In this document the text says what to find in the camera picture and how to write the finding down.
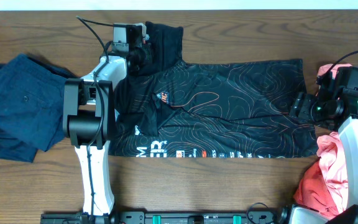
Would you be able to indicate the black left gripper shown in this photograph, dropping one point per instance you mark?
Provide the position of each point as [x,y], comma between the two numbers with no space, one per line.
[147,52]

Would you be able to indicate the folded navy blue trousers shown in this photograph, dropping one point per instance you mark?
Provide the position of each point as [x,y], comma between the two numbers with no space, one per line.
[31,107]

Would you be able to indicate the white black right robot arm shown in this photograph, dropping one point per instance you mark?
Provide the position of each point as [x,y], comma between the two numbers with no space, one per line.
[337,101]

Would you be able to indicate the pink crumpled garment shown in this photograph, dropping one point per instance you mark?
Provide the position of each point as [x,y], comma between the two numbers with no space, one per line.
[338,161]

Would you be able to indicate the red garment under pink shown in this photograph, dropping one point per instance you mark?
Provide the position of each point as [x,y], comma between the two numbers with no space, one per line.
[313,193]

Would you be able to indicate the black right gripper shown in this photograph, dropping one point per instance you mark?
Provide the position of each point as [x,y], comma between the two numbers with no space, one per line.
[301,107]

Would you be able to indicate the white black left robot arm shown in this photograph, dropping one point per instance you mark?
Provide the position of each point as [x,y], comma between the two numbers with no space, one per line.
[89,115]

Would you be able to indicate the black printed cycling jersey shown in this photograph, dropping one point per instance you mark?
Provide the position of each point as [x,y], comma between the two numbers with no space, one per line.
[172,108]

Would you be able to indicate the black mounting rail with clamps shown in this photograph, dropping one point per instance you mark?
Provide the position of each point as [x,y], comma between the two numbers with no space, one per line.
[257,213]

